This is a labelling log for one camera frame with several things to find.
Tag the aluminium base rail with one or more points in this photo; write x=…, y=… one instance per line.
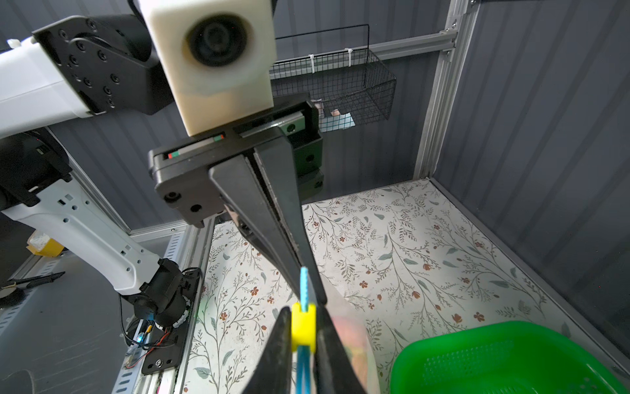
x=161, y=341

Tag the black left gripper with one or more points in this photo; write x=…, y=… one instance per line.
x=260, y=168

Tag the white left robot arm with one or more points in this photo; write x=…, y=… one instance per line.
x=172, y=106

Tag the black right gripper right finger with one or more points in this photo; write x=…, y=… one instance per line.
x=333, y=372

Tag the black wire side basket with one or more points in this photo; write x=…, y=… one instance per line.
x=346, y=81

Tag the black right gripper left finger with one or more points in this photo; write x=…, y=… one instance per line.
x=273, y=371

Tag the green plastic basket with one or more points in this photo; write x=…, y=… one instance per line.
x=512, y=357

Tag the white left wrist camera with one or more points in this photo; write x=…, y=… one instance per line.
x=216, y=56

